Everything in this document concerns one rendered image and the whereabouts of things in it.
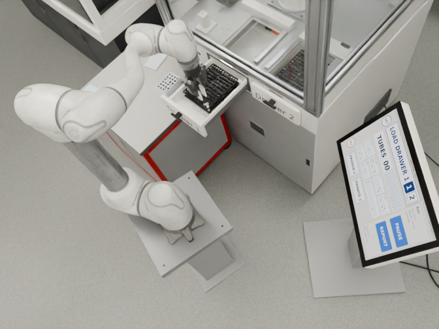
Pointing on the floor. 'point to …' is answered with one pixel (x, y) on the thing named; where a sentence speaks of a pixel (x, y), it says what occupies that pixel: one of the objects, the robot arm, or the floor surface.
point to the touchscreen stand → (344, 263)
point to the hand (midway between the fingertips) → (200, 93)
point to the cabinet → (304, 177)
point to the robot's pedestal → (215, 264)
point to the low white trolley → (161, 127)
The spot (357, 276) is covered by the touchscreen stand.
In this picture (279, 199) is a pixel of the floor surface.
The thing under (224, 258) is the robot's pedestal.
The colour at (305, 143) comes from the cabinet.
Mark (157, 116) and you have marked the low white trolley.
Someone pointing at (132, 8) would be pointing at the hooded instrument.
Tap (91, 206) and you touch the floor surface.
